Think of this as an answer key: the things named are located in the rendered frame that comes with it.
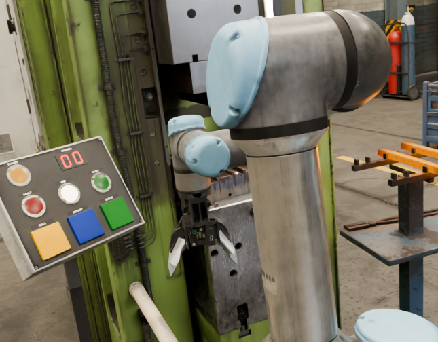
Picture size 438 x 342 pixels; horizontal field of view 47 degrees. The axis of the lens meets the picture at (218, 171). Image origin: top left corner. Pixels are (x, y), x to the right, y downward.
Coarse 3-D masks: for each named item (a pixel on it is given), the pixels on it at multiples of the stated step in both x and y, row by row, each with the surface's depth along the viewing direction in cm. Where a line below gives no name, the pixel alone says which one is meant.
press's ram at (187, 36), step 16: (160, 0) 149; (176, 0) 147; (192, 0) 148; (208, 0) 150; (224, 0) 152; (240, 0) 154; (256, 0) 156; (160, 16) 152; (176, 16) 148; (192, 16) 150; (208, 16) 151; (224, 16) 153; (240, 16) 155; (160, 32) 155; (176, 32) 148; (192, 32) 150; (208, 32) 152; (160, 48) 159; (176, 48) 149; (192, 48) 151; (208, 48) 154
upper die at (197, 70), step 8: (160, 64) 179; (168, 64) 171; (176, 64) 164; (184, 64) 157; (192, 64) 153; (200, 64) 154; (160, 72) 181; (168, 72) 172; (176, 72) 165; (184, 72) 158; (192, 72) 153; (200, 72) 154; (160, 80) 183; (168, 80) 174; (176, 80) 167; (184, 80) 159; (192, 80) 154; (200, 80) 155; (168, 88) 176; (176, 88) 169; (184, 88) 161; (192, 88) 154; (200, 88) 155
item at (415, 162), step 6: (378, 150) 187; (384, 150) 185; (390, 150) 184; (390, 156) 180; (396, 156) 177; (402, 156) 175; (408, 156) 174; (402, 162) 174; (408, 162) 171; (414, 162) 168; (420, 162) 166; (426, 162) 165; (432, 162) 164; (420, 168) 166; (432, 168) 161
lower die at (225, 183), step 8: (216, 176) 166; (224, 176) 165; (232, 176) 166; (240, 176) 167; (248, 176) 168; (216, 184) 164; (224, 184) 165; (232, 184) 166; (240, 184) 168; (248, 184) 169; (216, 192) 165; (224, 192) 166; (232, 192) 167; (240, 192) 168; (248, 192) 170; (216, 200) 165
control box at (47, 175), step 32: (32, 160) 128; (64, 160) 133; (96, 160) 139; (0, 192) 120; (32, 192) 124; (96, 192) 135; (128, 192) 141; (0, 224) 122; (32, 224) 121; (64, 224) 126; (128, 224) 137; (32, 256) 118; (64, 256) 123
